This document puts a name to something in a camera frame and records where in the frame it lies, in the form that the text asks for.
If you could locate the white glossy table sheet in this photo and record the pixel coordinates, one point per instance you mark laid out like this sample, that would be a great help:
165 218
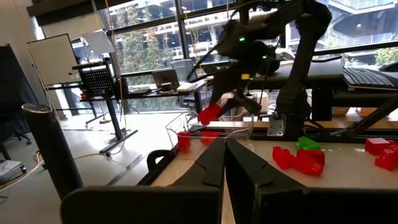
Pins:
348 174

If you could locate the black round cup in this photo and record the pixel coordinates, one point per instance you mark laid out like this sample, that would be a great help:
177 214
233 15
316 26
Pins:
166 87

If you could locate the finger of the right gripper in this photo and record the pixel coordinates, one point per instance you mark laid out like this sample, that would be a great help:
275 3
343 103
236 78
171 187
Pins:
226 105
248 104

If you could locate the black cylindrical floor post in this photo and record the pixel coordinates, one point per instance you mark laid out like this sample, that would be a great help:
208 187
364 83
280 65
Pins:
53 149

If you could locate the white board on stand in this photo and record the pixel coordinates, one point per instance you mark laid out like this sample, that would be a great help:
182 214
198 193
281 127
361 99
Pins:
54 59

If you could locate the black office chair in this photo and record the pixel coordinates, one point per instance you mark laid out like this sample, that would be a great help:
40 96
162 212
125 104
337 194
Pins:
12 93

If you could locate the black perforated panel stand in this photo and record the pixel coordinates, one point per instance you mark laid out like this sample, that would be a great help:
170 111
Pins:
98 81

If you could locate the silver laptop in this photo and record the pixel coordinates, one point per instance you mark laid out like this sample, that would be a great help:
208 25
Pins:
164 77

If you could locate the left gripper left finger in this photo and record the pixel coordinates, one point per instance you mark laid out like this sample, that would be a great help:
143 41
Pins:
155 205

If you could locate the silver metal bracket plate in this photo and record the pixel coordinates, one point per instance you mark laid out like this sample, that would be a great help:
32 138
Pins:
275 126

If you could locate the clear plastic bin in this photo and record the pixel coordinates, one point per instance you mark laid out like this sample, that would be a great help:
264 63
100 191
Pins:
174 130

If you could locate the grey office chair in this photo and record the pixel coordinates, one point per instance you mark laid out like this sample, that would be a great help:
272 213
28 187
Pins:
183 70

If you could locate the black laptop keyboard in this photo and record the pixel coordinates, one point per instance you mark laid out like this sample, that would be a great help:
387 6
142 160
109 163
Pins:
370 77

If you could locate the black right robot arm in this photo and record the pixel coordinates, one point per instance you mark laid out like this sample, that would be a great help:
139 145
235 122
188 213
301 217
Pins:
298 77

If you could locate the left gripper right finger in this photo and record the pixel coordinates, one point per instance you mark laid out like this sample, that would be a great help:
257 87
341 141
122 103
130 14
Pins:
295 205

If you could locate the green toy block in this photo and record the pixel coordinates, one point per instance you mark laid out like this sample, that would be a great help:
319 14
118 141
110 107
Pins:
308 143

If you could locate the large glass window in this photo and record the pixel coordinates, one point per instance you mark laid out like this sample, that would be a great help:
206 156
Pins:
149 46

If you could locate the small white box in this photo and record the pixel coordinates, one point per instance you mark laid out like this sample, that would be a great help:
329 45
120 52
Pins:
186 87

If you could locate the black office desk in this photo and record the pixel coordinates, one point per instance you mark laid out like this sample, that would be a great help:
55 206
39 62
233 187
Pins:
174 94

